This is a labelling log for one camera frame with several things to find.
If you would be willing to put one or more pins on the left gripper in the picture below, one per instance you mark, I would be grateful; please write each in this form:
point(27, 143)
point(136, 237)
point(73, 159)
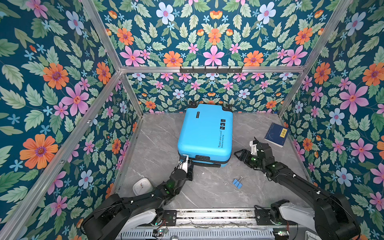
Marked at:
point(190, 172)

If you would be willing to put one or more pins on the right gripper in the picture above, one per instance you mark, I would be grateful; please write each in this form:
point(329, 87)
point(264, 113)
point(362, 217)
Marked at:
point(243, 154)

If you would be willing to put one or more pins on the blue suitcase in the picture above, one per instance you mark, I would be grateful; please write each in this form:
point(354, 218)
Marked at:
point(206, 137)

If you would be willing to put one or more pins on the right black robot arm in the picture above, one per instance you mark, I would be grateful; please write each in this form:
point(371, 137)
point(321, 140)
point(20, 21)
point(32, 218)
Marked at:
point(317, 198)

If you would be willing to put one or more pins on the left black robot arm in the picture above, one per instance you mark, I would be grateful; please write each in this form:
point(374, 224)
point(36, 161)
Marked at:
point(117, 214)

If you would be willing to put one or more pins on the dark blue book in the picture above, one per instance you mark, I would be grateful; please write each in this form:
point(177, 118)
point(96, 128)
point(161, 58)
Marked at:
point(277, 134)

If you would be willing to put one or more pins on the blue binder clip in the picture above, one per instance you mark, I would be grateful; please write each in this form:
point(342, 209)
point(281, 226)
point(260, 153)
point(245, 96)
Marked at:
point(238, 182)

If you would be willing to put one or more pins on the white round device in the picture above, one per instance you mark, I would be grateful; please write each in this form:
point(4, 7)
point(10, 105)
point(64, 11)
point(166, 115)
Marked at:
point(141, 187)

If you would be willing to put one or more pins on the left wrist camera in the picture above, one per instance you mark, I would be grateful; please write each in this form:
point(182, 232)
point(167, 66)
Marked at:
point(183, 165)

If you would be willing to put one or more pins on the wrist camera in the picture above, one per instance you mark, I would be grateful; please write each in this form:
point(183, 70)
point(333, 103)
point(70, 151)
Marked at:
point(183, 165)
point(253, 145)

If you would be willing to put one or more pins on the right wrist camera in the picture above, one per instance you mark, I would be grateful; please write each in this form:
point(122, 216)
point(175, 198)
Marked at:
point(253, 145)

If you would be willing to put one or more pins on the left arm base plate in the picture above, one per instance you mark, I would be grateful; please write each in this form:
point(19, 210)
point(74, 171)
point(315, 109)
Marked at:
point(166, 217)

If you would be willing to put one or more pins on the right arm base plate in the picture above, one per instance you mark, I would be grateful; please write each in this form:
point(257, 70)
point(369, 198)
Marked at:
point(271, 216)

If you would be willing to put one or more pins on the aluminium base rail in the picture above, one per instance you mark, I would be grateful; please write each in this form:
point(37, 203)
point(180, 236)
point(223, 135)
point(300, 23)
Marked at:
point(216, 217)

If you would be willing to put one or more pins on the metal hook rail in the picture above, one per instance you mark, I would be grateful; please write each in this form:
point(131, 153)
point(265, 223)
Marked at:
point(208, 70)

